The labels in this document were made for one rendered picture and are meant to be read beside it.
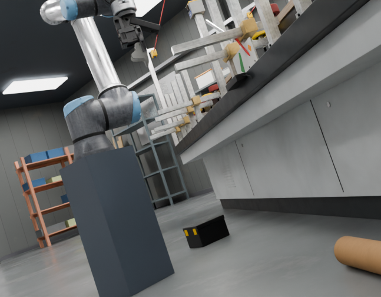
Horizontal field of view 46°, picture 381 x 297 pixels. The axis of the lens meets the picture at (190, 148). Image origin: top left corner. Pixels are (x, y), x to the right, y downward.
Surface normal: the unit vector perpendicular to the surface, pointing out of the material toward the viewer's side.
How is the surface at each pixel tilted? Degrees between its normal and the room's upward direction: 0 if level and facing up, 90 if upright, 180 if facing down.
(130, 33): 90
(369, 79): 90
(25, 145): 90
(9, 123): 90
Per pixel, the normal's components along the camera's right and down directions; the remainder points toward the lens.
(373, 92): -0.93, 0.31
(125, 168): 0.65, -0.27
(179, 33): -0.69, 0.18
